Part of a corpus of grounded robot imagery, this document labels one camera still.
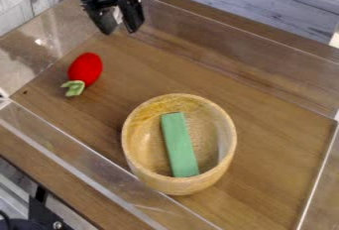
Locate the red plush strawberry toy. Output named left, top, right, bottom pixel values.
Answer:
left=61, top=53, right=102, bottom=97

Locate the light wooden bowl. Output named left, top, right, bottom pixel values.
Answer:
left=121, top=93, right=237, bottom=195

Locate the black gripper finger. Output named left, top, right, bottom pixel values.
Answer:
left=85, top=7, right=117, bottom=35
left=117, top=0, right=144, bottom=34

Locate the black table clamp mount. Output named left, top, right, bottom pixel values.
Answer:
left=0, top=187, right=77, bottom=230

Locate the green rectangular block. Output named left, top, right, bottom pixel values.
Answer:
left=160, top=112, right=200, bottom=177

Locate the clear acrylic tray wall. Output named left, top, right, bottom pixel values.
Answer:
left=0, top=0, right=339, bottom=230

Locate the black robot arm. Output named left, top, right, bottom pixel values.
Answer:
left=81, top=0, right=144, bottom=35

